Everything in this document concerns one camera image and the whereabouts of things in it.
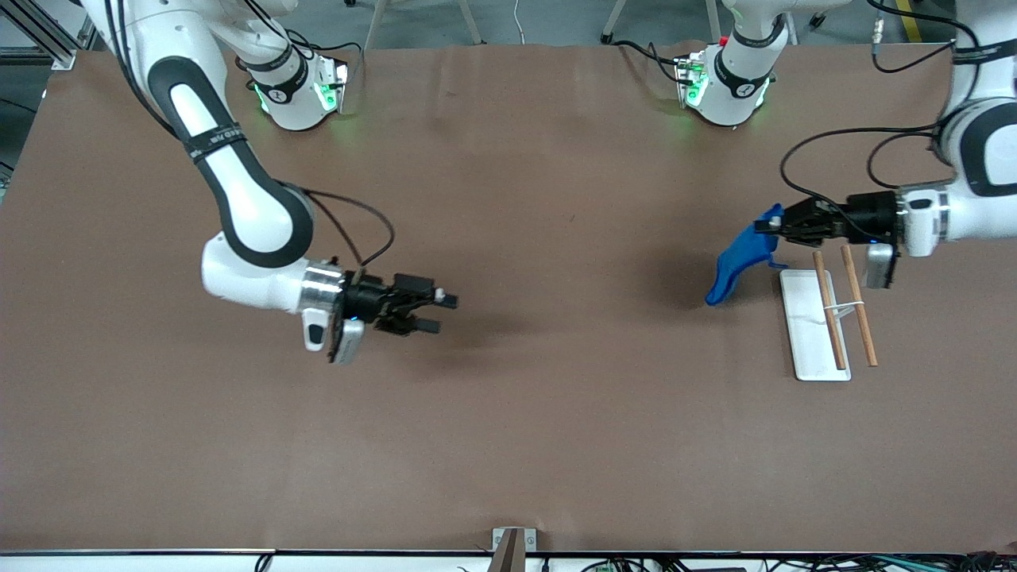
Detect white towel rack wooden rods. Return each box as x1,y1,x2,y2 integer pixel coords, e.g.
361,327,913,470
779,245,880,383

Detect black left base cable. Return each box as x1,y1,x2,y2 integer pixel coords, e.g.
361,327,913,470
612,39,686,85

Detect aluminium frame profile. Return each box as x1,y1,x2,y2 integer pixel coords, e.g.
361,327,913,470
0,0,98,69

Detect blue towel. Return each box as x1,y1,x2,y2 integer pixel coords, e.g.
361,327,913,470
705,203,790,307

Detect black base cable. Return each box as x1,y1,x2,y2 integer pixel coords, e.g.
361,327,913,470
282,30,364,68
612,39,686,85

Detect black right base cable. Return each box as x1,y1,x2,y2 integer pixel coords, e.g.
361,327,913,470
282,30,364,68

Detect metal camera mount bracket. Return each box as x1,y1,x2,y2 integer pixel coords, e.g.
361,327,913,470
486,528,538,572

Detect metal stand legs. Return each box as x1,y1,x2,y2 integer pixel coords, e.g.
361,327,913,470
362,0,484,50
599,0,725,45

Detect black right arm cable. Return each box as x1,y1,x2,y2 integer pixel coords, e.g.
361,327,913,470
300,187,396,269

